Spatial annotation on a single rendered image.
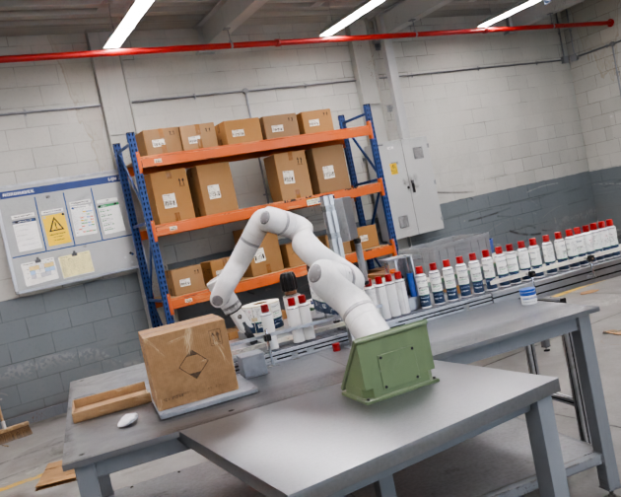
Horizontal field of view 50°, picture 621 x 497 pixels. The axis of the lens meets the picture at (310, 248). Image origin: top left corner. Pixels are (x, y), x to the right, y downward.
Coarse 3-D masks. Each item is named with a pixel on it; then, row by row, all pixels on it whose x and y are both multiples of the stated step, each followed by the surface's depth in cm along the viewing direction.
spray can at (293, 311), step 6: (288, 300) 298; (294, 300) 299; (294, 306) 298; (288, 312) 298; (294, 312) 297; (294, 318) 297; (300, 318) 299; (294, 324) 297; (300, 324) 298; (294, 330) 298; (300, 330) 298; (294, 336) 298; (300, 336) 298; (294, 342) 300; (300, 342) 298
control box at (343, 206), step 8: (336, 200) 289; (344, 200) 291; (336, 208) 290; (344, 208) 289; (352, 208) 304; (344, 216) 289; (352, 216) 301; (344, 224) 289; (352, 224) 298; (344, 232) 290; (352, 232) 295; (344, 240) 290
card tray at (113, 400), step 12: (144, 384) 291; (96, 396) 284; (108, 396) 286; (120, 396) 286; (132, 396) 265; (144, 396) 266; (72, 408) 265; (84, 408) 278; (96, 408) 260; (108, 408) 261; (120, 408) 263; (84, 420) 258
